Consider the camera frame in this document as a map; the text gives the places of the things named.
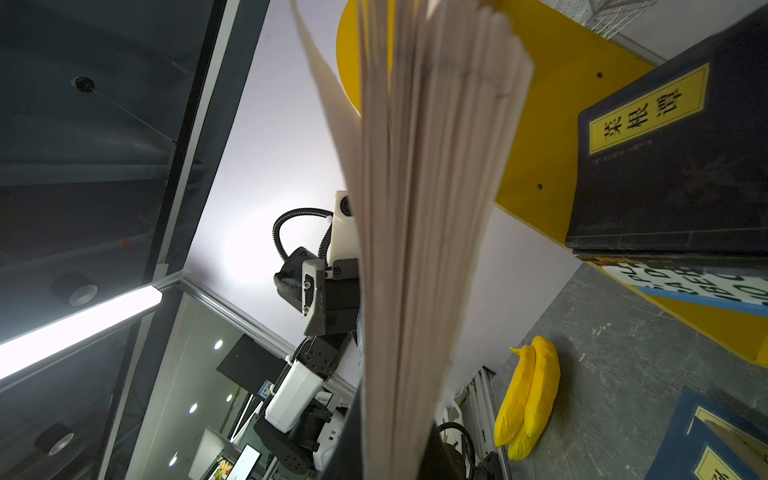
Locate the navy book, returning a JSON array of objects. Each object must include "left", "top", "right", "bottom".
[
  {"left": 565, "top": 8, "right": 767, "bottom": 256},
  {"left": 646, "top": 387, "right": 767, "bottom": 479},
  {"left": 293, "top": 1, "right": 534, "bottom": 479}
]

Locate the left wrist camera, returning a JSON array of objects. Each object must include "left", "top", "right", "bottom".
[{"left": 327, "top": 191, "right": 360, "bottom": 264}]

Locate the yellow banana bunch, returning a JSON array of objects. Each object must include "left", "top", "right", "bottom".
[{"left": 494, "top": 336, "right": 561, "bottom": 461}]

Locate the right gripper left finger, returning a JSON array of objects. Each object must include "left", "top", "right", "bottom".
[{"left": 321, "top": 387, "right": 363, "bottom": 480}]

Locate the white wire rack basket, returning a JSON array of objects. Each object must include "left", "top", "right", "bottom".
[{"left": 541, "top": 0, "right": 657, "bottom": 39}]

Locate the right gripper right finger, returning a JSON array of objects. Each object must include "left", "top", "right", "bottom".
[{"left": 417, "top": 422, "right": 468, "bottom": 480}]

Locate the yellow shelf with pink and blue boards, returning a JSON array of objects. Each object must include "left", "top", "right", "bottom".
[{"left": 336, "top": 1, "right": 767, "bottom": 368}]

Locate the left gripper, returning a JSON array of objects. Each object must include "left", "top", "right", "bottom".
[{"left": 273, "top": 247, "right": 360, "bottom": 336}]

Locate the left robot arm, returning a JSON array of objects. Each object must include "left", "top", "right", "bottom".
[{"left": 253, "top": 196, "right": 361, "bottom": 475}]

